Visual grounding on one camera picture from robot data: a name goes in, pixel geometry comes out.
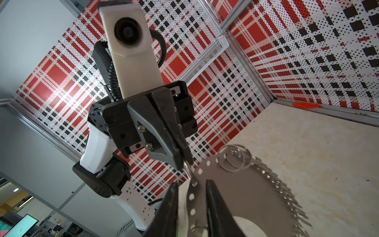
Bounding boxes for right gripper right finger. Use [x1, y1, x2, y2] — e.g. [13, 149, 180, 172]
[206, 180, 245, 237]

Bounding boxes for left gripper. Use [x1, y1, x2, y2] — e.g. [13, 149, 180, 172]
[87, 81, 198, 170]

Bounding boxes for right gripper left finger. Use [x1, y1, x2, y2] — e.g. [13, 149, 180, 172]
[143, 182, 179, 237]

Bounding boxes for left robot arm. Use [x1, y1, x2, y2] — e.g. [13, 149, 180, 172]
[73, 81, 198, 232]

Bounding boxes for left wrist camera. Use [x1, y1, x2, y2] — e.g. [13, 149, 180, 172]
[97, 1, 164, 101]

